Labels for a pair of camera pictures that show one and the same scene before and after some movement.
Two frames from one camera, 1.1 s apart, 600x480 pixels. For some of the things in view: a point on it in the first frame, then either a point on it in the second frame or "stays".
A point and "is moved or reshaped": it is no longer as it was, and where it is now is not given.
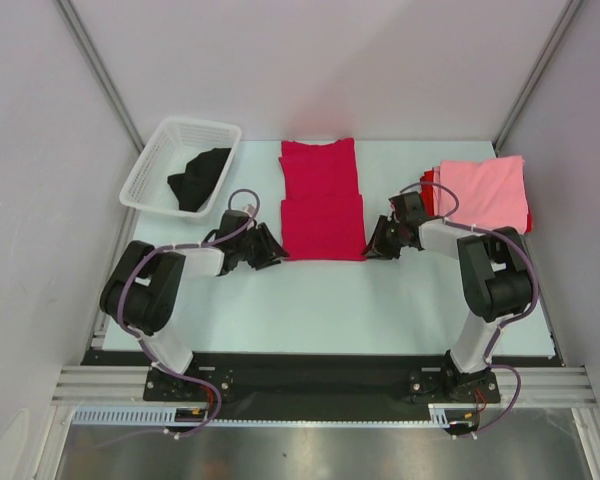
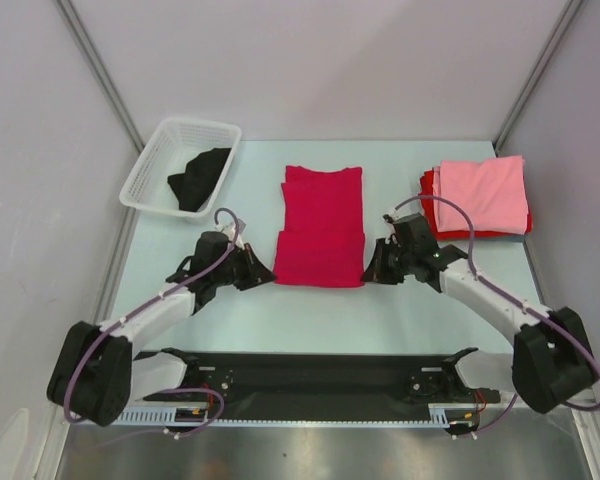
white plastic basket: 148,186 stays
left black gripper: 271,251 to 256,272
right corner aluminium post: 564,19 stays
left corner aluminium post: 92,55 stays
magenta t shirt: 323,212 is moved or reshaped
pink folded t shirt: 491,194 stays
